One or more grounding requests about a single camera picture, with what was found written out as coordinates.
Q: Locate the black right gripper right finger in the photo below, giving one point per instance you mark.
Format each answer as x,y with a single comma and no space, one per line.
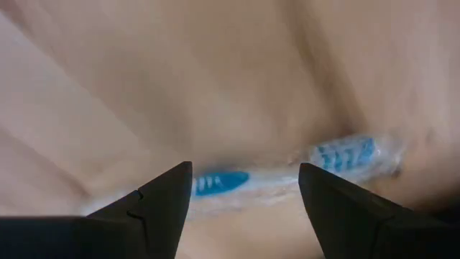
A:
341,216

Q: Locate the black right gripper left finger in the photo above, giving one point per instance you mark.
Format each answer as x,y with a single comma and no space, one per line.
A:
161,216

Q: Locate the blue toothbrush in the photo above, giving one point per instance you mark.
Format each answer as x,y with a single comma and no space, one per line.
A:
223,181

